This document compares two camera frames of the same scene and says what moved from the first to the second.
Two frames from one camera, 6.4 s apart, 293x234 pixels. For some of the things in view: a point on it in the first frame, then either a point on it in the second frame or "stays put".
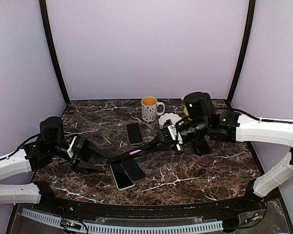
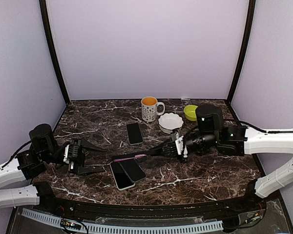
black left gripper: (78, 161) stays put
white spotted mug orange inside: (149, 105) stays put
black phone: (134, 133) stays put
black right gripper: (162, 136) → (175, 135)
